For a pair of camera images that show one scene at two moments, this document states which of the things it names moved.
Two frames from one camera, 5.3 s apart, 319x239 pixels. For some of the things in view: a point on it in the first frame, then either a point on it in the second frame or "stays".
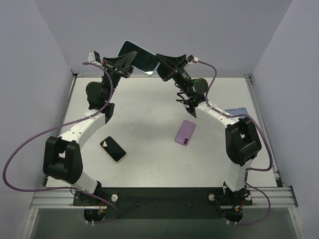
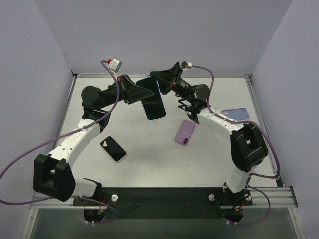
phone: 113,149 stays
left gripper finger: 123,61 to 132,92
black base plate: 122,203 stays
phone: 146,61 to 154,106
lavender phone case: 237,111 stays
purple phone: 185,132 stays
